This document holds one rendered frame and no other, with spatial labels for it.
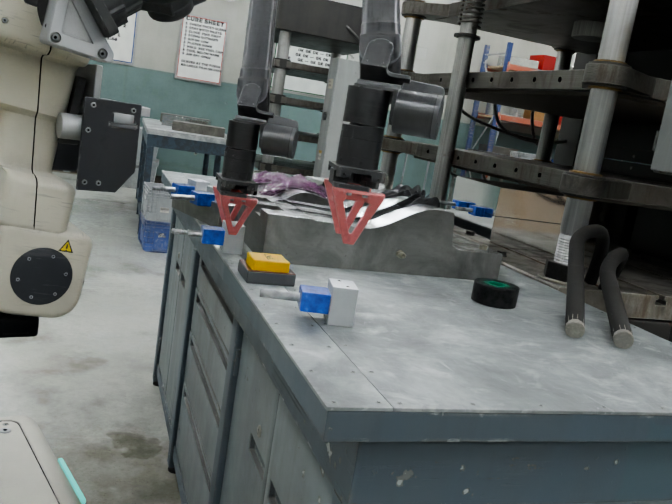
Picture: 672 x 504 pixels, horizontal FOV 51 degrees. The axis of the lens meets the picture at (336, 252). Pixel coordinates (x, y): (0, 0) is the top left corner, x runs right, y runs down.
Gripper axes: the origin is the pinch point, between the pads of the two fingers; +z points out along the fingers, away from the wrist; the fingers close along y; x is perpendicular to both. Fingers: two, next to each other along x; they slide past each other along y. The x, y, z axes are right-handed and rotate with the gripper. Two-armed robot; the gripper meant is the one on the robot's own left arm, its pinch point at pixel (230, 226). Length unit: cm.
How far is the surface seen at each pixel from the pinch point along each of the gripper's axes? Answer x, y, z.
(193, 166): -69, 728, 68
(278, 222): -7.5, -6.8, -2.9
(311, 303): -5.4, -42.0, 1.6
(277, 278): -4.8, -23.5, 3.2
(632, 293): -97, 3, 6
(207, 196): 1.5, 26.2, -1.2
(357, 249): -23.6, -6.4, 0.5
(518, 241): -94, 49, 4
